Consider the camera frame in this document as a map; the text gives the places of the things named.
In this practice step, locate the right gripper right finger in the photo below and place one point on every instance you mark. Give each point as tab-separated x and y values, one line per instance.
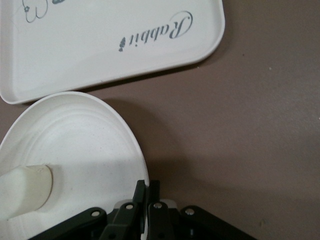
160	220

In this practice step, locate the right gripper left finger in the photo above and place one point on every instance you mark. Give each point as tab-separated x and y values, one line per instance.
117	220

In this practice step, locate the cream round plate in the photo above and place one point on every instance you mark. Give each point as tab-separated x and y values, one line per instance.
87	150

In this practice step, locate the white steamed bun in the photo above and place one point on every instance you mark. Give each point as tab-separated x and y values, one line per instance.
25	190

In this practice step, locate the brown table cover sheet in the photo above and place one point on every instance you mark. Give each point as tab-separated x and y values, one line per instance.
250	125

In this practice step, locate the cream rabbit print tray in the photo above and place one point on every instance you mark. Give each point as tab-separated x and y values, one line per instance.
100	50

